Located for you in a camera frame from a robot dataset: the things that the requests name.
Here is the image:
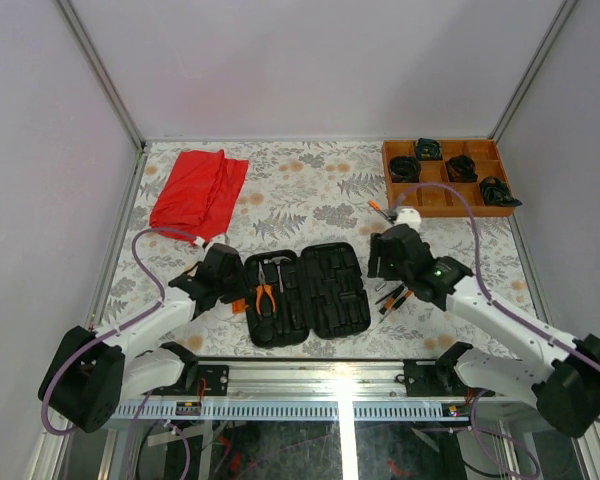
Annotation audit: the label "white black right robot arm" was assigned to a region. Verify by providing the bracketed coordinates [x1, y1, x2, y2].
[368, 224, 600, 438]

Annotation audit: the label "black strap bundle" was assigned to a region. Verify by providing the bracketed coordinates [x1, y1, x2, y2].
[389, 155, 423, 185]
[445, 154, 478, 184]
[478, 176, 524, 209]
[413, 138, 443, 162]

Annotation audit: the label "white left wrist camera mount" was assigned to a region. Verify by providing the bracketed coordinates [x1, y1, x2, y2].
[194, 234, 228, 251]

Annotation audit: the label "small orange tipped precision screwdriver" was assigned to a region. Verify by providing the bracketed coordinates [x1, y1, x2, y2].
[368, 201, 394, 223]

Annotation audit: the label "red folded cloth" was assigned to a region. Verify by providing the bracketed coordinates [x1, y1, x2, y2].
[149, 150, 249, 240]

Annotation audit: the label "orange black pliers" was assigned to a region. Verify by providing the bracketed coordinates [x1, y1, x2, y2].
[255, 263, 277, 317]

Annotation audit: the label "steel claw hammer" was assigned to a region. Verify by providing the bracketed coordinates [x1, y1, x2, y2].
[262, 256, 288, 294]

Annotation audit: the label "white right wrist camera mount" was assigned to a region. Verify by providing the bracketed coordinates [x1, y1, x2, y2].
[387, 206, 422, 232]

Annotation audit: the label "small orange black screwdriver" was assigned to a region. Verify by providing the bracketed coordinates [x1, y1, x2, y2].
[379, 290, 413, 323]

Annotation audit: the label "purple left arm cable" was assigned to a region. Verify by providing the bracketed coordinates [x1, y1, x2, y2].
[39, 227, 204, 436]

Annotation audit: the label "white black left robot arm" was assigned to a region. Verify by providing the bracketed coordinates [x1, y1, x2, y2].
[38, 244, 246, 433]

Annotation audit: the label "black plastic tool case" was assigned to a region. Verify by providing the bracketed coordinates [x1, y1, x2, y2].
[244, 242, 371, 349]

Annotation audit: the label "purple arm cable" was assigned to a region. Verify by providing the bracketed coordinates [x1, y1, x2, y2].
[387, 182, 600, 426]
[39, 227, 204, 436]

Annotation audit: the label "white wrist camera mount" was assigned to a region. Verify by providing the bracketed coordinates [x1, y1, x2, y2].
[194, 234, 228, 251]
[387, 206, 422, 232]

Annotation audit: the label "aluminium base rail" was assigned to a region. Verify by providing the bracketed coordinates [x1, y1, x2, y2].
[54, 358, 594, 421]

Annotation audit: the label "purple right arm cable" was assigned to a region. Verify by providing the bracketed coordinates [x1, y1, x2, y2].
[387, 182, 600, 426]

